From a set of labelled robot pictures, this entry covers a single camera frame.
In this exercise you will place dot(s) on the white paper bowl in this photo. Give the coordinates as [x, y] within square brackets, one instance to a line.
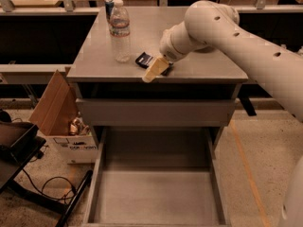
[205, 49]

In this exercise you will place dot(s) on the clear plastic water bottle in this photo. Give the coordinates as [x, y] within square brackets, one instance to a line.
[119, 27]

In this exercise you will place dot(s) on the grey drawer cabinet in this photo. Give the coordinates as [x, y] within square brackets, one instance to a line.
[199, 92]

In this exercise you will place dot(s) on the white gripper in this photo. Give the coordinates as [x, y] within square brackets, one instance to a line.
[167, 48]

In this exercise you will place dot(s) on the grey metal shelf rail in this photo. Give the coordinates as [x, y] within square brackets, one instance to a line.
[30, 73]

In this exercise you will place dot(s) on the open cardboard box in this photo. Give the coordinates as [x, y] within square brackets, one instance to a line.
[58, 119]

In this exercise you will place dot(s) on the dark blue rxbar wrapper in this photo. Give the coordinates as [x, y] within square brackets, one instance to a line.
[145, 60]

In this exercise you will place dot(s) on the blue drink can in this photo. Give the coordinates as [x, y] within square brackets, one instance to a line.
[109, 5]

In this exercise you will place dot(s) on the open grey middle drawer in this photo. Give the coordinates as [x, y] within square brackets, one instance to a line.
[156, 177]

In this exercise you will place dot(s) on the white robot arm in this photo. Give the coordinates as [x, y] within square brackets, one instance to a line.
[277, 70]

